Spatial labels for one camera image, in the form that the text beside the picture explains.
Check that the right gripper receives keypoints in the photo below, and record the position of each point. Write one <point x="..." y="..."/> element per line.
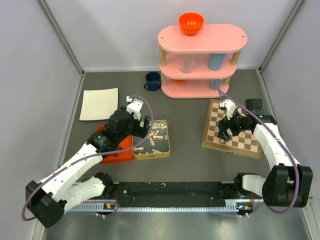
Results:
<point x="223" y="125"/>

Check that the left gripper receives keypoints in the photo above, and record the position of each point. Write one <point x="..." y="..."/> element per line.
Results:
<point x="140" y="131"/>

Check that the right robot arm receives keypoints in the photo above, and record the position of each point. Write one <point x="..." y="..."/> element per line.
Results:
<point x="288" y="183"/>

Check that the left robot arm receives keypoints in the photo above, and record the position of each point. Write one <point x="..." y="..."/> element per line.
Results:
<point x="53" y="196"/>

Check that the white piece in tin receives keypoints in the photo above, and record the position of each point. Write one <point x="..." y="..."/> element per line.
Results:
<point x="138" y="150"/>

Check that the gold metal tin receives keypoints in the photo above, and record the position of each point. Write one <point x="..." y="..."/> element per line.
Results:
<point x="156" y="148"/>

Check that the white bishop in tin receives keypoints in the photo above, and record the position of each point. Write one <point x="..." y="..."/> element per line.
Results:
<point x="158" y="137"/>

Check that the orange metal tin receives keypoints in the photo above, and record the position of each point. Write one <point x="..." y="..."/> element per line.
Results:
<point x="124" y="156"/>

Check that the light blue lower cup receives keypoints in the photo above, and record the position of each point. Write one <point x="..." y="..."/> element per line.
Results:
<point x="215" y="84"/>

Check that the light blue cup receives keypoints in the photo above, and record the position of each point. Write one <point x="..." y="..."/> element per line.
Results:
<point x="215" y="84"/>
<point x="215" y="61"/>

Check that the white square plate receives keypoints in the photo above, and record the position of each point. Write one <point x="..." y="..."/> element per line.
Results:
<point x="98" y="105"/>

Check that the dark blue mug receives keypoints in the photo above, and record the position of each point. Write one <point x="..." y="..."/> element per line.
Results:
<point x="152" y="81"/>

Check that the small orange bowl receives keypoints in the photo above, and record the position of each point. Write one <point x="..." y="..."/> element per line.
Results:
<point x="179" y="81"/>

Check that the pink three-tier shelf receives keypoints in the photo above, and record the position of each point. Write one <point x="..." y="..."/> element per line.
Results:
<point x="211" y="39"/>

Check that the clear glass cup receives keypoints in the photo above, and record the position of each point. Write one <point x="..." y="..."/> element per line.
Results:
<point x="187" y="63"/>

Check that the orange plastic bowl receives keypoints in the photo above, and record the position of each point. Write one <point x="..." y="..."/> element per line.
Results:
<point x="191" y="23"/>

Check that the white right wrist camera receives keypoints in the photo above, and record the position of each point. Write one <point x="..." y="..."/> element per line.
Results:
<point x="229" y="107"/>

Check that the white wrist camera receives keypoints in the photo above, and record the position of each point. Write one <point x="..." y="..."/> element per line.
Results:
<point x="134" y="107"/>
<point x="229" y="107"/>

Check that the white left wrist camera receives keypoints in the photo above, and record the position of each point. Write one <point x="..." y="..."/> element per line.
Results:
<point x="134" y="107"/>

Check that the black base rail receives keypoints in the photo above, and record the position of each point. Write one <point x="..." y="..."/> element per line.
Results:
<point x="174" y="194"/>

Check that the grey cable duct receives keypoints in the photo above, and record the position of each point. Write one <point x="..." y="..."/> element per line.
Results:
<point x="228" y="206"/>

